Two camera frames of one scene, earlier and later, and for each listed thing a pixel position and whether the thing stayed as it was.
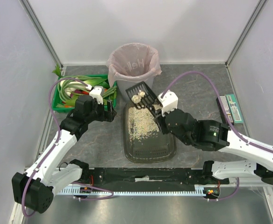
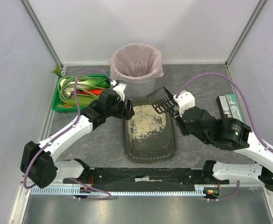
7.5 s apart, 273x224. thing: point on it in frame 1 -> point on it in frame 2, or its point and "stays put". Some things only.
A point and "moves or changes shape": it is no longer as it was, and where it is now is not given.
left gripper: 110,112 -> 124,108
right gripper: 162,122 -> 178,115
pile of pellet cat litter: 142,124 stays put
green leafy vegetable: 57,71 stays put
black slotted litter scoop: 148,101 moves or changes shape
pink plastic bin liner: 133,62 stays put
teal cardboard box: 234,109 stays put
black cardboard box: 220,112 stays put
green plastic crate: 71,109 stays put
